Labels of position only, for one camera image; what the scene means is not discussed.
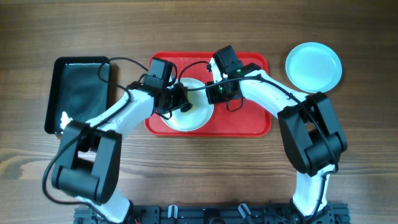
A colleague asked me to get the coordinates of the yellow green sponge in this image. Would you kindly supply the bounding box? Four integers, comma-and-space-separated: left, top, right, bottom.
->
180, 103, 193, 113

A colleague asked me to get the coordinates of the white plate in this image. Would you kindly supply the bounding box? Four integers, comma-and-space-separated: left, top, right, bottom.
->
160, 78, 214, 132

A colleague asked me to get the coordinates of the teal plate top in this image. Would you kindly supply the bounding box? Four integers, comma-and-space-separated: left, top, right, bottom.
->
285, 42, 343, 93

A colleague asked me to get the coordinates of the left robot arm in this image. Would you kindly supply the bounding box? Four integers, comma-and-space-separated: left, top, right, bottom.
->
42, 82, 188, 223

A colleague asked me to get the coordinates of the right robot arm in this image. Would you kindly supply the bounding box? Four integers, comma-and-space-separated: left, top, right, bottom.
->
205, 60, 347, 223

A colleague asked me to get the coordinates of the red plastic tray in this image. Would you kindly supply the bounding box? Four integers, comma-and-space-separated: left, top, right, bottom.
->
144, 51, 271, 138

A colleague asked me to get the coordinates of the black water tray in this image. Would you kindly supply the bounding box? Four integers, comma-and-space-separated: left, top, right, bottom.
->
44, 56, 111, 134

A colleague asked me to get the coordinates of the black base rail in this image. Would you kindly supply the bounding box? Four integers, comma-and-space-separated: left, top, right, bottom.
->
73, 202, 351, 224

